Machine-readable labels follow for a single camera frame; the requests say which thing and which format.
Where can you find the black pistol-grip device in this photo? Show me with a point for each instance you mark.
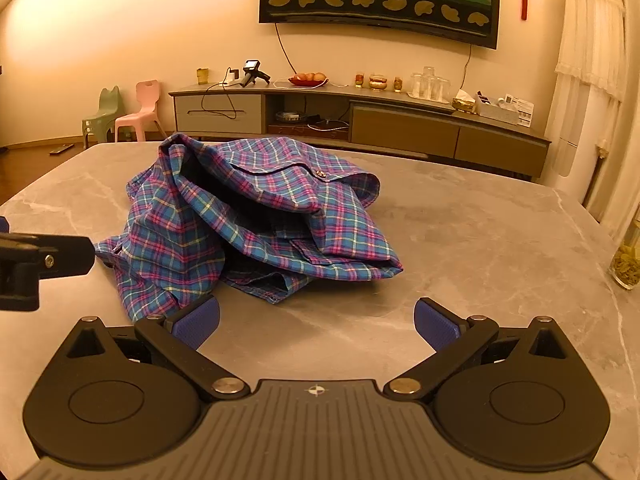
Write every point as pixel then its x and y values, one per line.
pixel 250 71

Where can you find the gold tissue box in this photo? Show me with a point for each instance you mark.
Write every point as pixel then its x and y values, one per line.
pixel 464 102

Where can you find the plate of fruit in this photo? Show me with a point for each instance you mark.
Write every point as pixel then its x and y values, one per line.
pixel 307 79

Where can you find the glass vase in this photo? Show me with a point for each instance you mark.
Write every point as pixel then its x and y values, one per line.
pixel 625 265

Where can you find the dark remote control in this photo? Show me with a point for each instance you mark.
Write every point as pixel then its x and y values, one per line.
pixel 62 149

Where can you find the green plastic chair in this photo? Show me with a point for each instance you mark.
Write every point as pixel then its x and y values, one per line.
pixel 102 120

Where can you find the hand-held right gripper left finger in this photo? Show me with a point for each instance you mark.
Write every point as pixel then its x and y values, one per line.
pixel 201 321

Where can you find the white lace curtain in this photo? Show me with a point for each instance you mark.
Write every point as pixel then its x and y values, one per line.
pixel 590 35

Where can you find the round tin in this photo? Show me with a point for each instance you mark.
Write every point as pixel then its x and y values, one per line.
pixel 287 116

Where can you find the yellow cup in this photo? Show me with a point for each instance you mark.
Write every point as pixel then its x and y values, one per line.
pixel 202 76

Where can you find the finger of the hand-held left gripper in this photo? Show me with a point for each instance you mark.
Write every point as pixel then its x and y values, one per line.
pixel 60 255
pixel 2 223

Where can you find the round gold jar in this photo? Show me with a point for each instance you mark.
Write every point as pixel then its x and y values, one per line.
pixel 378 83

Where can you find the set of clear glasses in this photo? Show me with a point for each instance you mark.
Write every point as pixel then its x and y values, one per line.
pixel 429 87

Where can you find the long grey television cabinet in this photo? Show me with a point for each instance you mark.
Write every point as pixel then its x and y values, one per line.
pixel 400 125

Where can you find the white card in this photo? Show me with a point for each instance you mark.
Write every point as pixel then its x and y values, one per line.
pixel 525 112

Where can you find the blue pink plaid shirt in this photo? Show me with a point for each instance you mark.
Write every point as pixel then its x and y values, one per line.
pixel 210 220

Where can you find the pink plastic chair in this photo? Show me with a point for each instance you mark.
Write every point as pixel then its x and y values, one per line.
pixel 145 110

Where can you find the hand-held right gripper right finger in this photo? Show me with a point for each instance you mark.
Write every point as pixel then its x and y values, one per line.
pixel 434 325

